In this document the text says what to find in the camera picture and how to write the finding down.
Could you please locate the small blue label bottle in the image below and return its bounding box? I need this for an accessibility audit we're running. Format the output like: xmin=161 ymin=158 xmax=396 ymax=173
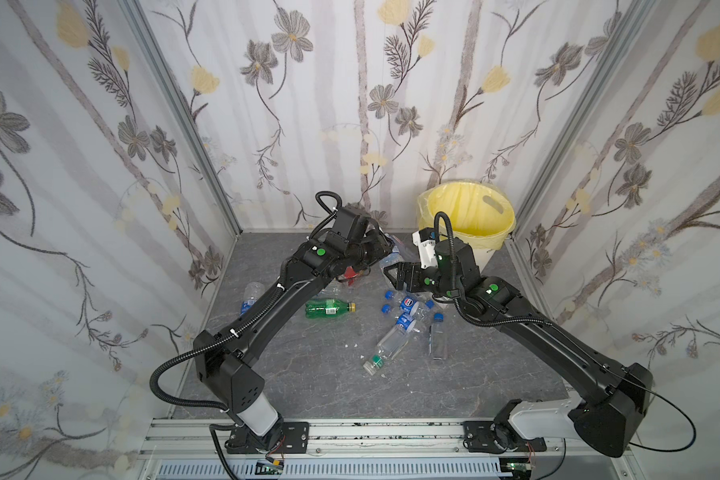
xmin=240 ymin=281 xmax=266 ymax=315

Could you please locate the red yellow label bottle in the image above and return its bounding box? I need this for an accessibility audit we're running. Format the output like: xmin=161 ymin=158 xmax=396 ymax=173
xmin=340 ymin=267 xmax=358 ymax=286

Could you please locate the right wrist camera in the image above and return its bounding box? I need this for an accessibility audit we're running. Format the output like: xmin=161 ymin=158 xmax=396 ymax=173
xmin=412 ymin=227 xmax=438 ymax=269

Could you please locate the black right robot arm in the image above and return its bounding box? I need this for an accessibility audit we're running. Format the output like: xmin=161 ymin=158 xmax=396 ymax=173
xmin=383 ymin=240 xmax=653 ymax=458

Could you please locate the clear bottle green cap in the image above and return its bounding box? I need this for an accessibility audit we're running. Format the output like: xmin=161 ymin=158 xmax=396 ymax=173
xmin=363 ymin=320 xmax=417 ymax=375

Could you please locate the clear bottle blue tint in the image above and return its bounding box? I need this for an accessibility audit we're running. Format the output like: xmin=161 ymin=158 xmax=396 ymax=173
xmin=389 ymin=235 xmax=419 ymax=263

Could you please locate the white bin with yellow bag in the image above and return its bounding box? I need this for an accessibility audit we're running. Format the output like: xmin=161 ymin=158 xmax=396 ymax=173
xmin=417 ymin=180 xmax=516 ymax=270

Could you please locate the clear bottle blue cap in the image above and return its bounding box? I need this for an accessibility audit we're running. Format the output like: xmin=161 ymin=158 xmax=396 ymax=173
xmin=429 ymin=313 xmax=447 ymax=360

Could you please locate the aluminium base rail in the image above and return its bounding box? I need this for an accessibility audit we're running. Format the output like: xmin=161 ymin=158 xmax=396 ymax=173
xmin=138 ymin=418 xmax=645 ymax=479

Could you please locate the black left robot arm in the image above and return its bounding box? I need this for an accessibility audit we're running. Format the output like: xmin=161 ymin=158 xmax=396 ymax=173
xmin=149 ymin=206 xmax=394 ymax=451

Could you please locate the green Sprite bottle lying flat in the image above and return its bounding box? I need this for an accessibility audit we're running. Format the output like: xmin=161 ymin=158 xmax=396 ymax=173
xmin=305 ymin=299 xmax=356 ymax=319

